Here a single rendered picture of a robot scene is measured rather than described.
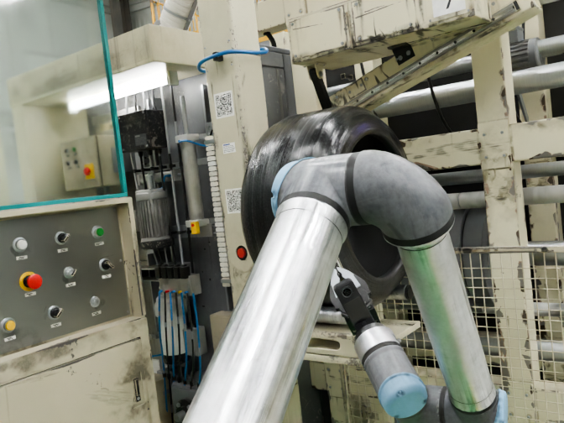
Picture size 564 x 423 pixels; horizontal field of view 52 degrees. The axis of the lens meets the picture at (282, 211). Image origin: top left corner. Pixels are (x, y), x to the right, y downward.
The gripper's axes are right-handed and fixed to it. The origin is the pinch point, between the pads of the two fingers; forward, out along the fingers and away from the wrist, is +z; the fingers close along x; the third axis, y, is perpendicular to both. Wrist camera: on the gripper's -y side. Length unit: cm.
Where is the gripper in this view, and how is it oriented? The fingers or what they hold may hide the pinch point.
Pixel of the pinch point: (336, 270)
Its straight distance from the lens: 139.6
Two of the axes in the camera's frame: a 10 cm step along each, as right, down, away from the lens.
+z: -2.8, -5.9, 7.5
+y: 3.4, 6.7, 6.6
